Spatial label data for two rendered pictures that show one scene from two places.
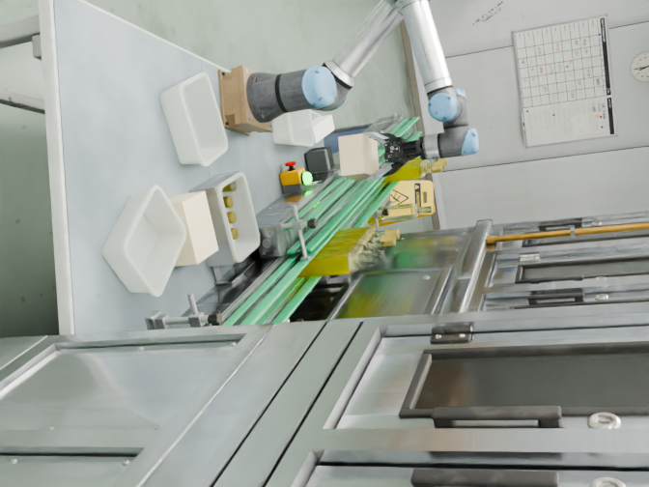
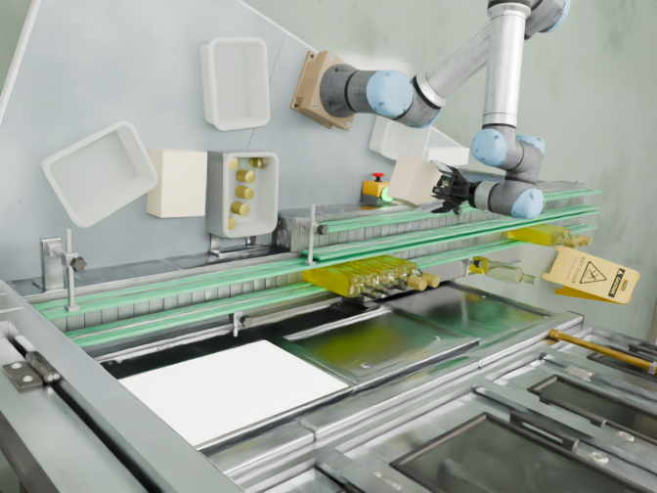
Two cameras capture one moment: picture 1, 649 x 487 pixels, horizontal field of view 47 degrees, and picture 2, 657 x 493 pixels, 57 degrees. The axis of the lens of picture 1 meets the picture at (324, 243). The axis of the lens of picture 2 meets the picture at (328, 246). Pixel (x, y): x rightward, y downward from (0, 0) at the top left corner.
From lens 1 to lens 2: 0.94 m
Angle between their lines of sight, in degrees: 24
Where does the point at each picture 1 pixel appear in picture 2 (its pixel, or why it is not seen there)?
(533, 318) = (89, 403)
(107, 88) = (120, 15)
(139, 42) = not seen: outside the picture
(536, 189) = not seen: outside the picture
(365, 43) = (459, 61)
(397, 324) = (20, 328)
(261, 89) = (333, 79)
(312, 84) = (376, 85)
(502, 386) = not seen: outside the picture
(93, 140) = (75, 56)
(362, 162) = (409, 188)
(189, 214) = (170, 165)
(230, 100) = (305, 83)
